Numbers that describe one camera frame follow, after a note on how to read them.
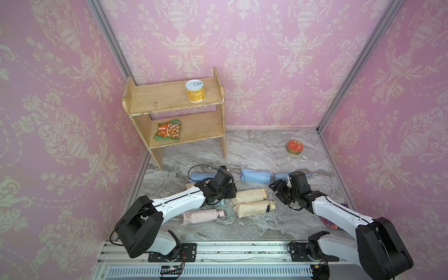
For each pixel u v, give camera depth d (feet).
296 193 2.21
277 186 2.61
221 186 2.20
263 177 3.11
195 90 2.25
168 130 2.94
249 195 2.87
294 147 3.48
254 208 2.68
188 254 2.44
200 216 2.62
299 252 2.39
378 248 1.35
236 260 2.39
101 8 2.30
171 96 2.49
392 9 2.25
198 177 3.10
